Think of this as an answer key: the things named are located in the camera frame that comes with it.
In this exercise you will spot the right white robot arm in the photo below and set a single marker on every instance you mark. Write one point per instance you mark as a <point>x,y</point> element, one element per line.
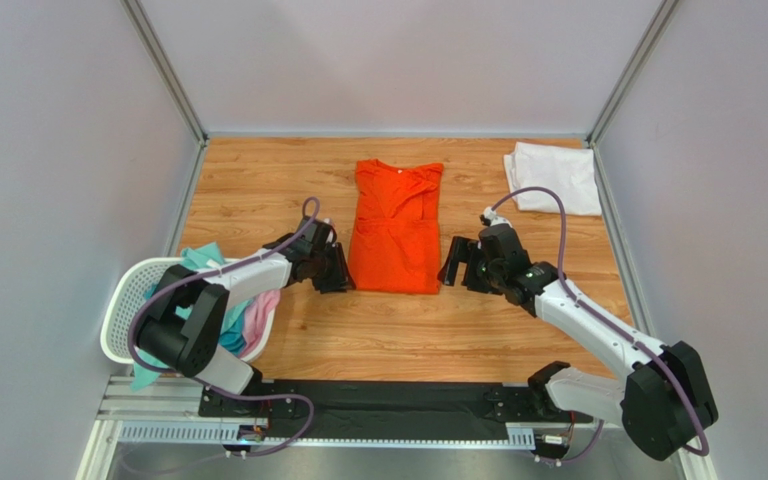
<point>658,393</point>

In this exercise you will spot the white laundry basket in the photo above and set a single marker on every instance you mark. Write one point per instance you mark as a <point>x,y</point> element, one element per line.
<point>124,306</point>

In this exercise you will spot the aluminium rail frame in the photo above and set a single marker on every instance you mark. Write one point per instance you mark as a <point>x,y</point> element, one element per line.
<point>179,429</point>

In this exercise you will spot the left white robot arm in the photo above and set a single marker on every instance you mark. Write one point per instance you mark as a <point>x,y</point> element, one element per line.
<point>180,324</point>

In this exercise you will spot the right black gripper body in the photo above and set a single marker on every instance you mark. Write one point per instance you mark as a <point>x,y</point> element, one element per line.
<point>471,267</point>

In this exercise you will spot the folded white t-shirt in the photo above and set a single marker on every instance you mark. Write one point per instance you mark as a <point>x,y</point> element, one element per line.
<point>568,172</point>

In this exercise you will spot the teal t-shirt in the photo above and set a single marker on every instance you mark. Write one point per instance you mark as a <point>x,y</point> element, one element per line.
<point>186,326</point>

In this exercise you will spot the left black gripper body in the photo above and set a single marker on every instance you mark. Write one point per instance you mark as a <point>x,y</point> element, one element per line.
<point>319,258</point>

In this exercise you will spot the pink t-shirt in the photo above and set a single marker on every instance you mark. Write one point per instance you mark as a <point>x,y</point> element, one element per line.
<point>258,322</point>

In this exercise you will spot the orange t-shirt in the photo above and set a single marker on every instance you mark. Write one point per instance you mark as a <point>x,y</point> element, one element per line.
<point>395,244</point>

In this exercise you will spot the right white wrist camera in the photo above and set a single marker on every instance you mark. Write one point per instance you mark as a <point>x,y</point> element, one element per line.
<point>490,217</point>

